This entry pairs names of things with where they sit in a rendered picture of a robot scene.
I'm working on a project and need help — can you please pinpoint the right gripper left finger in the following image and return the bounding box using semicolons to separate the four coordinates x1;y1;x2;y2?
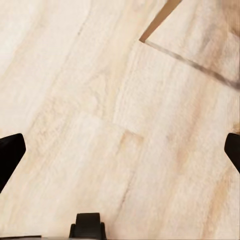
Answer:
0;133;26;193

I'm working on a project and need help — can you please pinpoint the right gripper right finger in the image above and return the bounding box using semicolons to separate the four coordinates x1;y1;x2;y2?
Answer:
224;132;240;173

